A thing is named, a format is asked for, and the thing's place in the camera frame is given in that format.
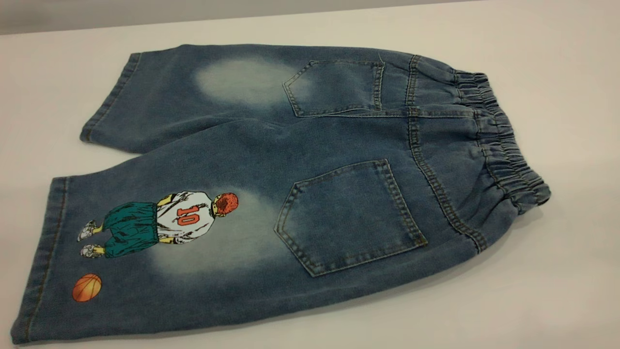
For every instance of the blue denim shorts basketball print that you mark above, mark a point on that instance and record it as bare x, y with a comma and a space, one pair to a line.
300, 160

